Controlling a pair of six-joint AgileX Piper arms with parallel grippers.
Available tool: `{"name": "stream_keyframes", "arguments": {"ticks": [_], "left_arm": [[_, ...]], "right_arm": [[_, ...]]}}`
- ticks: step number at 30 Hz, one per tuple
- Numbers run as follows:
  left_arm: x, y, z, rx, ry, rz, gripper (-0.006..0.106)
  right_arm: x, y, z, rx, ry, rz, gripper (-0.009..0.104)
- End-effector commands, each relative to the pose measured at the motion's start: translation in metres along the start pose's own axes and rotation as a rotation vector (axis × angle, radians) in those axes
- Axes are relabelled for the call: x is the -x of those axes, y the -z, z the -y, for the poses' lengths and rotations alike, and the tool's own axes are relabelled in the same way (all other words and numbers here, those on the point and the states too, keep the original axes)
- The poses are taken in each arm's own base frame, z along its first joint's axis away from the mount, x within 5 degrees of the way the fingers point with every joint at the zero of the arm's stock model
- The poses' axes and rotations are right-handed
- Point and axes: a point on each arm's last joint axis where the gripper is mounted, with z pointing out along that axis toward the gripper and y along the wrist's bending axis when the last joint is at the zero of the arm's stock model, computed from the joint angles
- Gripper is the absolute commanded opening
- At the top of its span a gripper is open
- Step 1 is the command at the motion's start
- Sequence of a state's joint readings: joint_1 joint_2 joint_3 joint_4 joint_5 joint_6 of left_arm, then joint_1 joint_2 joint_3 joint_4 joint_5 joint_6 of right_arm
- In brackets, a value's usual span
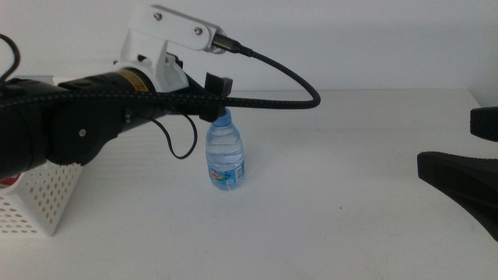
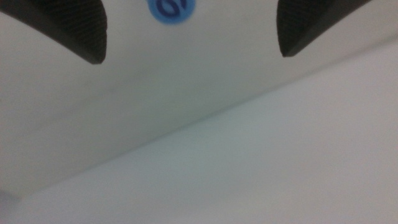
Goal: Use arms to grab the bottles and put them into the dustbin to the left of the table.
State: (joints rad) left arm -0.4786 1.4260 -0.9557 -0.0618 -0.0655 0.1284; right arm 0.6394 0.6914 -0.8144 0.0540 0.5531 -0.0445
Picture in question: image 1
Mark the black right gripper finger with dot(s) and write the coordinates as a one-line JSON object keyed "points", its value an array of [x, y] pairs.
{"points": [[486, 124], [467, 183]]}

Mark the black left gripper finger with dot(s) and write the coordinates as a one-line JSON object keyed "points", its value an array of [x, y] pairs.
{"points": [[210, 113], [218, 83]]}

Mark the clear water bottle blue cap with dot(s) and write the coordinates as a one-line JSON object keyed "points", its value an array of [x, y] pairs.
{"points": [[225, 155]]}

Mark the red soda can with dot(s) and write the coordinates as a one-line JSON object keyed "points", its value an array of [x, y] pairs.
{"points": [[8, 182]]}

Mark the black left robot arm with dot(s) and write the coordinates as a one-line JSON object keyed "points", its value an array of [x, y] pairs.
{"points": [[23, 136]]}

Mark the white perforated plastic basket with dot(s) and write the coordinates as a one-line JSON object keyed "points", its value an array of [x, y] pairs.
{"points": [[43, 202]]}

